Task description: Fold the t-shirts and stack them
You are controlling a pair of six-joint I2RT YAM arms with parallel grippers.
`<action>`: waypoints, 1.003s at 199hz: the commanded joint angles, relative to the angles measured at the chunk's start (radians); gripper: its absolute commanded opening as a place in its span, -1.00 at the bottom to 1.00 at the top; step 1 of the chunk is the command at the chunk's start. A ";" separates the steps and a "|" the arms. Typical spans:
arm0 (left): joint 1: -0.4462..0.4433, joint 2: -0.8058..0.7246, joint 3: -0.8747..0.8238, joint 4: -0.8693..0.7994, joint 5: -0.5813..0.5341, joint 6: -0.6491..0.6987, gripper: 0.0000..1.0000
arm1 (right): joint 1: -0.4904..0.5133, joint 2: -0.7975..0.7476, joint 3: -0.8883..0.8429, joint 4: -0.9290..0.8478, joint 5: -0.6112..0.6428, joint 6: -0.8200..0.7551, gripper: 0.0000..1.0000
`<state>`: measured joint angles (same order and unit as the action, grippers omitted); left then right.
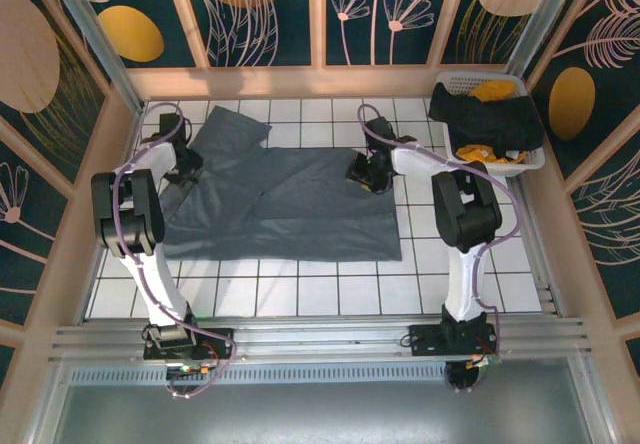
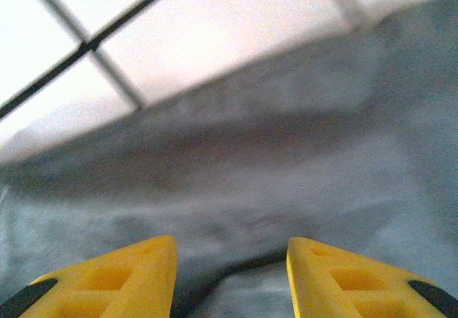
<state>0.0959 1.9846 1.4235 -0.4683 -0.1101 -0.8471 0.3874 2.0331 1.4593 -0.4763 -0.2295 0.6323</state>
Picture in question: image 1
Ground grey t-shirt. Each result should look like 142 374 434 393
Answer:
160 105 404 264

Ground black t-shirt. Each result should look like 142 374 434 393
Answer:
427 82 546 159

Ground white plastic laundry basket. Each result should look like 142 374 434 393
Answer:
433 71 550 179

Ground yellow t-shirt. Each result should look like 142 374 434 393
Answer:
456 79 529 164

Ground grey sheet metal panel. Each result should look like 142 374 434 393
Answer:
29 383 616 444

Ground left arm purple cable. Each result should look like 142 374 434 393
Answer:
113 102 239 399

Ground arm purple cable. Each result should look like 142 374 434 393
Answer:
113 102 239 399
357 103 524 394

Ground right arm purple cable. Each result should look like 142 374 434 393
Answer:
357 103 524 394

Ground aluminium corner post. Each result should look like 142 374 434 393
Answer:
40 0 147 116
504 0 584 80

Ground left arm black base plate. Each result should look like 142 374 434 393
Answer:
143 327 236 361

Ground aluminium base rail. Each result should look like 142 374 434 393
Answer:
49 315 592 364

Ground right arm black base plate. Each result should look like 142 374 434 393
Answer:
407 323 500 358

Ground small electronics board with wires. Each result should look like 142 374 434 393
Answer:
164 361 221 381
443 353 501 391

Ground perforated metal cable tray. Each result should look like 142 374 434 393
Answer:
68 365 451 386

